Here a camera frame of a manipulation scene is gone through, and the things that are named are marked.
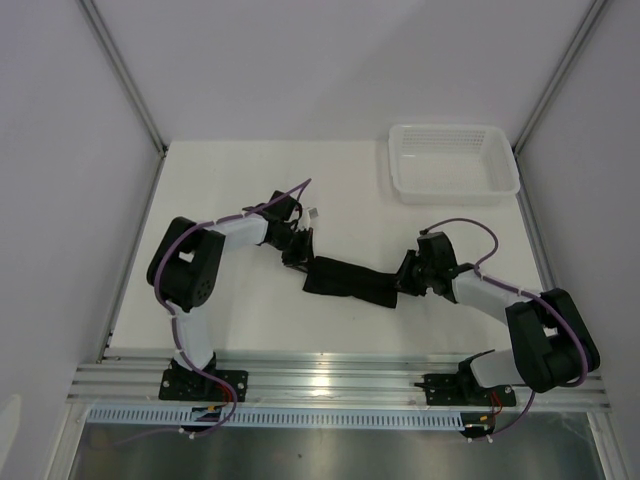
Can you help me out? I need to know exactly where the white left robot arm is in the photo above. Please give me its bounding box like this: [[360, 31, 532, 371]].
[[146, 189, 313, 400]]

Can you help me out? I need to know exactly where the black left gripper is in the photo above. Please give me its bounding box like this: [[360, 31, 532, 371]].
[[268, 227, 317, 277]]

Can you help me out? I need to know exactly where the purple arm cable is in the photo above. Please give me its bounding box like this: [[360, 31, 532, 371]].
[[153, 178, 314, 444], [419, 217, 591, 444]]

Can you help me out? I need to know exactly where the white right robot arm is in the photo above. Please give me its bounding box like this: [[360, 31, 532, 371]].
[[395, 230, 601, 404]]

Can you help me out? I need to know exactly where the white perforated plastic basket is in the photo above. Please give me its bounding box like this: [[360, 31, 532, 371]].
[[388, 124, 521, 206]]

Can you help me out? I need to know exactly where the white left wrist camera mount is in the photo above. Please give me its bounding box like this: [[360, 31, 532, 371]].
[[298, 207, 319, 230]]

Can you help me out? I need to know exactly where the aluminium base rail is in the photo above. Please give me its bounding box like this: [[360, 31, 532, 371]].
[[67, 349, 612, 412]]

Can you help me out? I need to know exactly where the grey aluminium frame post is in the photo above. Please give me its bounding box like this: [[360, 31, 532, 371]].
[[512, 0, 614, 158]]

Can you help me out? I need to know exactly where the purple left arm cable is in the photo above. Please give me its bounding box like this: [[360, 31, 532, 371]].
[[153, 178, 314, 444]]

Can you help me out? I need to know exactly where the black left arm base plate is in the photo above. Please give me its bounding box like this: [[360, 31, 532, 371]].
[[158, 368, 249, 402]]

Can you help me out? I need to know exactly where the grey slotted cable duct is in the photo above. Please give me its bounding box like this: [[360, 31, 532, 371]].
[[87, 405, 464, 431]]

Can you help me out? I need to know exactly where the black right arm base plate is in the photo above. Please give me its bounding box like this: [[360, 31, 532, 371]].
[[413, 373, 517, 407]]

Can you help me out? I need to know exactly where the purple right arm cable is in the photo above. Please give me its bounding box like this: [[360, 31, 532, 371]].
[[419, 217, 591, 444]]

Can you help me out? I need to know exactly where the black t-shirt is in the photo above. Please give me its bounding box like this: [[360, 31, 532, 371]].
[[303, 256, 398, 309]]

